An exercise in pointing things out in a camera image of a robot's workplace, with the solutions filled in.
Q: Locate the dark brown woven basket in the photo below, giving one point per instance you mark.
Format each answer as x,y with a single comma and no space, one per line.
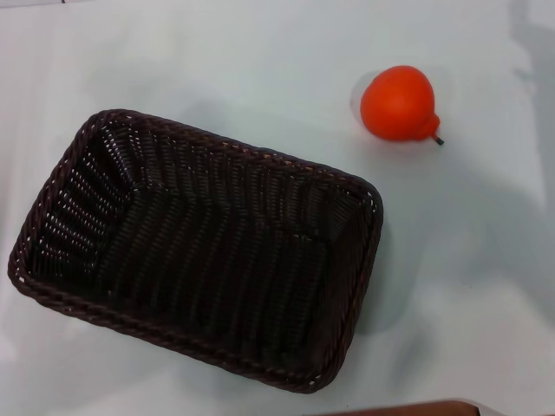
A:
208,268

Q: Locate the orange plastic pear fruit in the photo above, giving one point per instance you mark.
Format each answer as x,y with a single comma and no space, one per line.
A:
396,104

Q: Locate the brown curved panel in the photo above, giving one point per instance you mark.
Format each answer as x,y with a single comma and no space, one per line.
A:
416,409

